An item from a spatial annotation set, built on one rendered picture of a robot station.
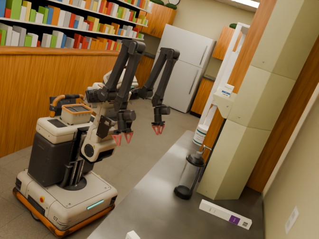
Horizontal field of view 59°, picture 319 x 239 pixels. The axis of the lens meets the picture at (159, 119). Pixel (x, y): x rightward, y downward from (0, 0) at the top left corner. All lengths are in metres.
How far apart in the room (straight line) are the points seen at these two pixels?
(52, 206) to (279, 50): 1.88
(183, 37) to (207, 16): 0.94
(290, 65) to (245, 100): 0.28
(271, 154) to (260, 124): 0.41
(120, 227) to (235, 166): 0.73
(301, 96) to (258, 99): 0.45
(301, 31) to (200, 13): 5.79
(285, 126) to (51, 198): 1.77
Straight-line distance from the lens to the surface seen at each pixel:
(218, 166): 1.61
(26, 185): 2.57
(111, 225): 1.26
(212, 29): 7.15
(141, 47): 1.68
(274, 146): 1.95
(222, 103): 1.51
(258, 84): 1.49
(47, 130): 2.28
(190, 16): 7.28
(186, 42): 6.54
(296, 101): 1.89
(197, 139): 2.35
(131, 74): 1.70
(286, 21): 1.50
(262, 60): 1.49
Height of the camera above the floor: 1.76
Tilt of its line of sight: 18 degrees down
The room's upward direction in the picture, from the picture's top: 19 degrees clockwise
